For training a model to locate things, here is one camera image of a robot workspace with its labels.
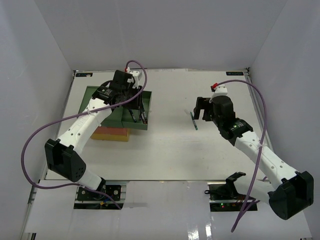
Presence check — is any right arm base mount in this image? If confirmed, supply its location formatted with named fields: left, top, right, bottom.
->
left=204, top=182, right=246, bottom=213

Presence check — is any right black corner label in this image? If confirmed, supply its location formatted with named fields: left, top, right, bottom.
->
left=226, top=71, right=244, bottom=76

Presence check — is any green pen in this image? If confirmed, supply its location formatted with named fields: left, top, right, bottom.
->
left=189, top=111, right=198, bottom=131

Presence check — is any green drawer cabinet box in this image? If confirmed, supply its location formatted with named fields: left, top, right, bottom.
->
left=76, top=86, right=132, bottom=143

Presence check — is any blue pen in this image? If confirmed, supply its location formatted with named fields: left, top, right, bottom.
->
left=128, top=109, right=137, bottom=123

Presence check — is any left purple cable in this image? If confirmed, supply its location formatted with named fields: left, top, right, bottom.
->
left=21, top=59, right=148, bottom=210

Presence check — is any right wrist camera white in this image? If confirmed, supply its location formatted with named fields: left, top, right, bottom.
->
left=209, top=83, right=228, bottom=103

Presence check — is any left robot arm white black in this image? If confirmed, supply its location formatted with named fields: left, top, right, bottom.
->
left=44, top=68, right=143, bottom=200

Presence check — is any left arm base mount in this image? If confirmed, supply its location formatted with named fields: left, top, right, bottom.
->
left=73, top=184, right=125, bottom=210

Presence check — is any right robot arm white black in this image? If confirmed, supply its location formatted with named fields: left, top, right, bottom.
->
left=193, top=95, right=314, bottom=220

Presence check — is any black corner label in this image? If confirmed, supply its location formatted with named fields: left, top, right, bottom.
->
left=75, top=72, right=93, bottom=78
left=226, top=71, right=244, bottom=76

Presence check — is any left black corner label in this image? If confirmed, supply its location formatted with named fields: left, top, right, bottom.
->
left=75, top=72, right=93, bottom=78

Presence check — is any purple pen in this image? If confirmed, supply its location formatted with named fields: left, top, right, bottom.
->
left=138, top=106, right=143, bottom=121

